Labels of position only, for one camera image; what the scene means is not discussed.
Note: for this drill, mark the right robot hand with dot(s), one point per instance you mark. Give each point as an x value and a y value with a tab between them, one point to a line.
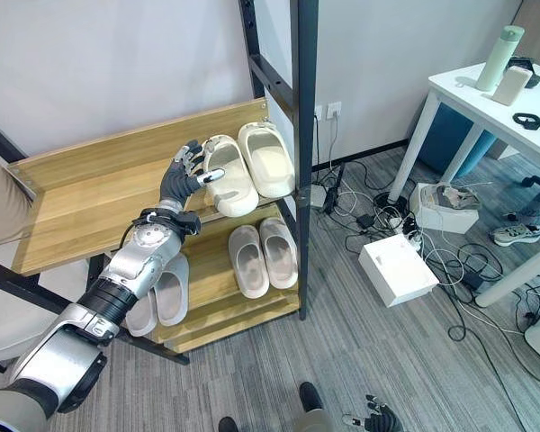
378	417

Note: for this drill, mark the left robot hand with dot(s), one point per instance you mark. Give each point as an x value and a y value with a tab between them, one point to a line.
176	182

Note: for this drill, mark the cream slipper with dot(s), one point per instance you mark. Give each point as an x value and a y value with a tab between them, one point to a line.
229	175
266	158

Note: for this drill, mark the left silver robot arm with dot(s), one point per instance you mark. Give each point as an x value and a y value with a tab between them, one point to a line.
96	310

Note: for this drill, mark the person's shoe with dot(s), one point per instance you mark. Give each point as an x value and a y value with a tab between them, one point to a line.
515	235

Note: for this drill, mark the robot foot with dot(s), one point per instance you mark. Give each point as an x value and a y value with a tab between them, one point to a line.
228	424
312	397

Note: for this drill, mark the beige slipper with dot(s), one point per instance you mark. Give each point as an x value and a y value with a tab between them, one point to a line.
279	252
248	259

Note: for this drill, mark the light grey slipper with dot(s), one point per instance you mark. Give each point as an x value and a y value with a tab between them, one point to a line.
141	317
173	294

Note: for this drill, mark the white adapter box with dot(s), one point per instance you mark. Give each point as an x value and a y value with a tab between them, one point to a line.
317	195

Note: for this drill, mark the closed white box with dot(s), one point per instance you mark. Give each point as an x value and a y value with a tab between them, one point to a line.
398	270

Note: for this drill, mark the black power brick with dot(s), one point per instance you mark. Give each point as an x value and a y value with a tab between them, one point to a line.
472	281

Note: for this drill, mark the white power strip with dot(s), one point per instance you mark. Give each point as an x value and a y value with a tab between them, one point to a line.
411	236

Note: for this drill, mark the beige chair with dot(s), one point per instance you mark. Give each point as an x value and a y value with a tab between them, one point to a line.
4	252

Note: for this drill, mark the black power adapter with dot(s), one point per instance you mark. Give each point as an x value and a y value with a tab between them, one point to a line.
366	221

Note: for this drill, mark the open white box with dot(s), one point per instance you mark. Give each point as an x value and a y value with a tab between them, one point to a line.
443	204

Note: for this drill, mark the person's leg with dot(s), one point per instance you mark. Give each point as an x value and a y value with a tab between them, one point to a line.
537	202

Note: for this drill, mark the white table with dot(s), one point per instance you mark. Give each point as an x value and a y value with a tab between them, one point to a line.
481	117

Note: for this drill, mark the pale green thermos bottle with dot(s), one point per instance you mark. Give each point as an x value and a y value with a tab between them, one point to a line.
497	58

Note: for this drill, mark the cream power bank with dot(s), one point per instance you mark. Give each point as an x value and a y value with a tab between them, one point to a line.
508	85

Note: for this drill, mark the black gadget with stand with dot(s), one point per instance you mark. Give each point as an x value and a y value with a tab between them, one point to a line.
526	72

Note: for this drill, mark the black frame wooden shoe rack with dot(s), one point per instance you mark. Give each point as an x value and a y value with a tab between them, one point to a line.
117	171

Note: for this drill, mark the white wall socket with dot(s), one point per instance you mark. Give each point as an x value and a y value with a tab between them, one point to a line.
333	110

